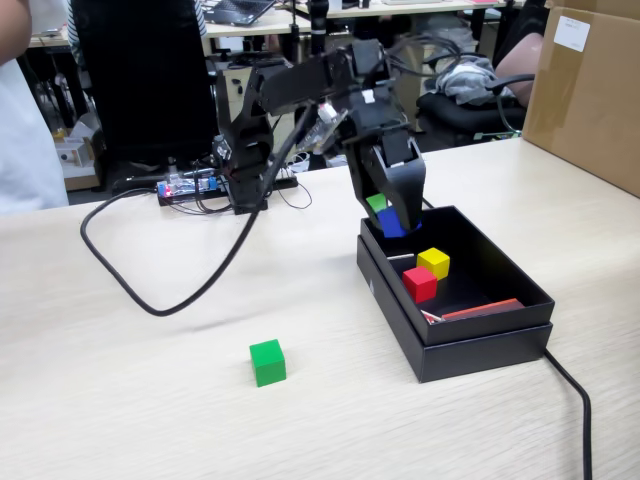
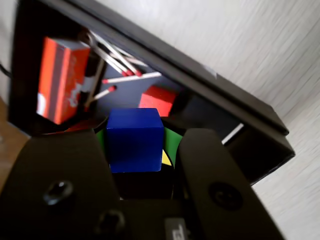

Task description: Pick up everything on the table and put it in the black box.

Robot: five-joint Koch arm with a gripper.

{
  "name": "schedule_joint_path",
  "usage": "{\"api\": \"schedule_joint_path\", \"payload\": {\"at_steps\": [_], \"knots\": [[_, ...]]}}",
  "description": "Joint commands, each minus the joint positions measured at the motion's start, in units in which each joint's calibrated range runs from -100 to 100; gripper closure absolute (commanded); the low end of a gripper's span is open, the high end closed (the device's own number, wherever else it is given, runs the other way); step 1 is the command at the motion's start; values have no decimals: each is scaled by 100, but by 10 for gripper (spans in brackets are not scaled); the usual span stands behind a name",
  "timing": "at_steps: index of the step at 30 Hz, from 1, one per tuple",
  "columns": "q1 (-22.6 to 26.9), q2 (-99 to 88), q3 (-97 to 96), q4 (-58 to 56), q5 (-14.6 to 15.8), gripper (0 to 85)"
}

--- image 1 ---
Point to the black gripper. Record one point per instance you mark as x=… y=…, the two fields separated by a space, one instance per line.
x=375 y=115

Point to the blue wooden cube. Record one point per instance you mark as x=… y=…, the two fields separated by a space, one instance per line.
x=390 y=223

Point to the yellow wooden cube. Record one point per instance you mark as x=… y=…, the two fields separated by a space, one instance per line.
x=432 y=262

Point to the red wooden cube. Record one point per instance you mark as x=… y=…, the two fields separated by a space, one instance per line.
x=420 y=285

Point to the green wooden cube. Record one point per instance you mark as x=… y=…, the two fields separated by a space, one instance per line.
x=267 y=365

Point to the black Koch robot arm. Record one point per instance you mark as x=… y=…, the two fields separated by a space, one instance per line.
x=300 y=82

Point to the black open cardboard box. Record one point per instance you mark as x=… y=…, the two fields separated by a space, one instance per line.
x=500 y=280

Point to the large brown cardboard box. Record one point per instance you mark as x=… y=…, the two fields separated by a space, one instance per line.
x=590 y=110

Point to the small white box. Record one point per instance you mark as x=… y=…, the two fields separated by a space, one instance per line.
x=67 y=156

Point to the white paper strip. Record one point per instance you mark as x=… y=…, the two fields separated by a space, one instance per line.
x=402 y=256

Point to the black armchair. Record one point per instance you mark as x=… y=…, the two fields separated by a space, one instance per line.
x=450 y=117

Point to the grey crumpled clothing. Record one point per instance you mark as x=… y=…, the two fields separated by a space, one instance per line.
x=465 y=80

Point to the white red paper strips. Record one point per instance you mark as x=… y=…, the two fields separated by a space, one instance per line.
x=431 y=316

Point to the orange red flat card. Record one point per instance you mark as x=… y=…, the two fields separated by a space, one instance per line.
x=485 y=308

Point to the black jointed pole stand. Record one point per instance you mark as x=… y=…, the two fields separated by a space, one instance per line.
x=318 y=25

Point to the cream drawer cabinet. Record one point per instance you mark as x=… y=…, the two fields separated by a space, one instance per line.
x=232 y=80

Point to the light wooden office desk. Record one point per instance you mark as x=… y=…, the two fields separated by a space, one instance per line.
x=50 y=39
x=270 y=29

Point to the controller circuit board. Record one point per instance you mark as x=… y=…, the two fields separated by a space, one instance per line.
x=190 y=186

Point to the person in black clothing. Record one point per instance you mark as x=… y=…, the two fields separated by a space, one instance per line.
x=525 y=25

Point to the black laptop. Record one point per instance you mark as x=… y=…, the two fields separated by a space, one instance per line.
x=235 y=12

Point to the small brown carton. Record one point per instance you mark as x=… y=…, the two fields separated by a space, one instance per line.
x=80 y=182

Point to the person in striped shirt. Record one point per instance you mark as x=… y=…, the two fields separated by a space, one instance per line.
x=74 y=30

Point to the person in white shirt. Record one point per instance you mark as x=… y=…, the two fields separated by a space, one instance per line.
x=25 y=150

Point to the small wrist camera board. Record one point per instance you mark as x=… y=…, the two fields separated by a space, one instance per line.
x=327 y=122

